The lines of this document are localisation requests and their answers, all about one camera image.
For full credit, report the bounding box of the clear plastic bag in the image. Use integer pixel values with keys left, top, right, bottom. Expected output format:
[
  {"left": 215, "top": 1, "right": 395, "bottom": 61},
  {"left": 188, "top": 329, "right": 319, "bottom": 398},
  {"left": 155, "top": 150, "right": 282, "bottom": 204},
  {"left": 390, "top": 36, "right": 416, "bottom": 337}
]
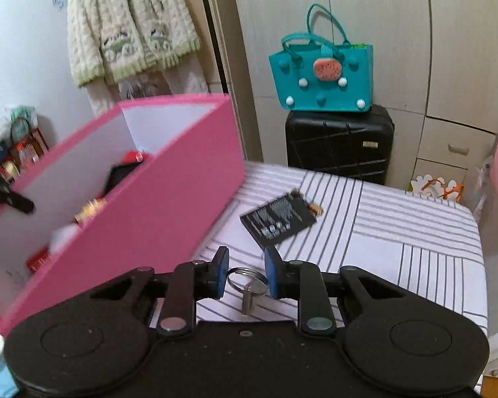
[{"left": 466, "top": 155, "right": 497, "bottom": 225}]

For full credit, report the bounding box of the beige wardrobe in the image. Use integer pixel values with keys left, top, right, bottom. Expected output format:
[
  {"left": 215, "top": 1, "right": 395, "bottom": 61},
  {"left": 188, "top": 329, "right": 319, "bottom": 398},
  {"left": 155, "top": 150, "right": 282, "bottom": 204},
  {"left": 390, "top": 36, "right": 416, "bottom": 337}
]
[{"left": 199, "top": 0, "right": 498, "bottom": 202}]

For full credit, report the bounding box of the red packet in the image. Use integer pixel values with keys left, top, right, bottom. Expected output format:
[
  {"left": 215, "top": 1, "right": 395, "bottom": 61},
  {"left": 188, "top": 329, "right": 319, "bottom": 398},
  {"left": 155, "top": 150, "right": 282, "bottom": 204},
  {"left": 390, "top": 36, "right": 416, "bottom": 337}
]
[{"left": 27, "top": 246, "right": 51, "bottom": 273}]

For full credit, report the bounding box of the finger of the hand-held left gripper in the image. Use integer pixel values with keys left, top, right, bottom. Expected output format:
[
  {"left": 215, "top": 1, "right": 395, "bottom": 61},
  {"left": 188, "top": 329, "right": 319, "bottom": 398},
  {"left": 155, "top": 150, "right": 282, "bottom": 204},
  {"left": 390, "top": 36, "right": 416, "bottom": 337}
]
[{"left": 0, "top": 163, "right": 36, "bottom": 216}]

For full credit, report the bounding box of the black hard suitcase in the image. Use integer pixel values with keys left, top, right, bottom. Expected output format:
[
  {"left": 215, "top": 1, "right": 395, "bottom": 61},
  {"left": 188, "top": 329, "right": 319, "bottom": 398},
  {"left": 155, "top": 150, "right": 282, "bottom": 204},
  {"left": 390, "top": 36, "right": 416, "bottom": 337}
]
[{"left": 284, "top": 104, "right": 395, "bottom": 187}]

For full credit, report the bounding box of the cream knitted cardigan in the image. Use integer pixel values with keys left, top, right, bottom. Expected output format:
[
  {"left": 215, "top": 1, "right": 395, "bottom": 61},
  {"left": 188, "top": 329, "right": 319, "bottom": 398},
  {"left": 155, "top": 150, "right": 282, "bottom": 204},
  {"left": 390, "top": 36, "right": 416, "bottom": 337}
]
[{"left": 65, "top": 0, "right": 202, "bottom": 89}]

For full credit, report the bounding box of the colourful gift bag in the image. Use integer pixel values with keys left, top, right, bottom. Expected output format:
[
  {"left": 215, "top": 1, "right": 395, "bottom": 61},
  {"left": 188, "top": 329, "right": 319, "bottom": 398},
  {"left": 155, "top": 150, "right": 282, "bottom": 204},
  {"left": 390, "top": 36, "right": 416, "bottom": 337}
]
[{"left": 409, "top": 173, "right": 466, "bottom": 204}]

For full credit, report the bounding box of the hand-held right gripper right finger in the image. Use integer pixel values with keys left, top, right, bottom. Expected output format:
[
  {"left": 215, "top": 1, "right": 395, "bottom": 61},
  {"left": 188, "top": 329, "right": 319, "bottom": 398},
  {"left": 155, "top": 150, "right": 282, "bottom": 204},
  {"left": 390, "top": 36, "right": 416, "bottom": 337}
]
[{"left": 263, "top": 245, "right": 409, "bottom": 337}]

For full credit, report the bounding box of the white hanging garment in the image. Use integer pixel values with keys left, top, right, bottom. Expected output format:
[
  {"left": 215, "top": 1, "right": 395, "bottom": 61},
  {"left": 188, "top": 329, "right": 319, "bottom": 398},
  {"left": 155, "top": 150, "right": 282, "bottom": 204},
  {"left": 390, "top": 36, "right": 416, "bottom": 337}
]
[{"left": 86, "top": 55, "right": 211, "bottom": 119}]

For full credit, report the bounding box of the gold star ornament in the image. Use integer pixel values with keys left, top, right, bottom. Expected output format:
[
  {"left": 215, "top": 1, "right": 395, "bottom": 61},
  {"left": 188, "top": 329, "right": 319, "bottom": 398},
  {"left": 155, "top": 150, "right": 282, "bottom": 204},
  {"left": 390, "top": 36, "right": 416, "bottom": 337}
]
[{"left": 73, "top": 198, "right": 109, "bottom": 224}]

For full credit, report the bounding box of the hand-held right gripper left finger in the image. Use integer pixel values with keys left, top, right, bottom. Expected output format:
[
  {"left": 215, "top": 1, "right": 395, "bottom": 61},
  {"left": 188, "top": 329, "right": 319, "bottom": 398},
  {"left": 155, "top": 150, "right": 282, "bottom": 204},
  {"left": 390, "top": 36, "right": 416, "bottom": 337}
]
[{"left": 89, "top": 245, "right": 230, "bottom": 338}]

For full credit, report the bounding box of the pink storage box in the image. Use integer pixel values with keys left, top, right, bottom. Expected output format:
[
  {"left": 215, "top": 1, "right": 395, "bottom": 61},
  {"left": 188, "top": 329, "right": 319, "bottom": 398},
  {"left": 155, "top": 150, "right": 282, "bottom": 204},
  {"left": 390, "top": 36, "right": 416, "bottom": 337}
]
[{"left": 0, "top": 93, "right": 246, "bottom": 337}]

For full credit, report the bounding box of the black flat case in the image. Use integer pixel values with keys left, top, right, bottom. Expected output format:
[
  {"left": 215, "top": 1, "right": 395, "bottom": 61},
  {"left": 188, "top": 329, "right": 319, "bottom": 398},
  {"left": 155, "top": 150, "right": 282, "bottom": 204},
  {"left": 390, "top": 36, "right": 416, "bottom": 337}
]
[{"left": 101, "top": 162, "right": 144, "bottom": 196}]

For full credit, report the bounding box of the small white item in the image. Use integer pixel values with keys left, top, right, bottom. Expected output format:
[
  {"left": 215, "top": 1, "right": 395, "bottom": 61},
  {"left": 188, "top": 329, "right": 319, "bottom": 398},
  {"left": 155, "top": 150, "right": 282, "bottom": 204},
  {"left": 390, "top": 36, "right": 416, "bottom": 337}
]
[{"left": 47, "top": 224, "right": 82, "bottom": 254}]

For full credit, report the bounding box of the teal felt handbag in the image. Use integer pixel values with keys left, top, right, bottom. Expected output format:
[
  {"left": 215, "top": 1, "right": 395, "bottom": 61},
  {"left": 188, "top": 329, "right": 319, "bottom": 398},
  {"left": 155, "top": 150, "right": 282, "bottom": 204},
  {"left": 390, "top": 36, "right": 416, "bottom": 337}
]
[{"left": 268, "top": 3, "right": 374, "bottom": 113}]

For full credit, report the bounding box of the striped bed sheet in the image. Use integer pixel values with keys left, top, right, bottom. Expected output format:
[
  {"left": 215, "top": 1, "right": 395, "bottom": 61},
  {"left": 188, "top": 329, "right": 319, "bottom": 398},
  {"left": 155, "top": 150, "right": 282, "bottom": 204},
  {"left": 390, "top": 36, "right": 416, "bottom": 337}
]
[{"left": 191, "top": 160, "right": 489, "bottom": 337}]

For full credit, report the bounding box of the metal keyring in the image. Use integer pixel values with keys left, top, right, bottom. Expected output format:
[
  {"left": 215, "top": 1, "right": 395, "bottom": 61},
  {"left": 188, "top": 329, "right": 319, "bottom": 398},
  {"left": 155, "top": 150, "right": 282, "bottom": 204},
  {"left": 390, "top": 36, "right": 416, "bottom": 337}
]
[{"left": 226, "top": 266, "right": 271, "bottom": 316}]

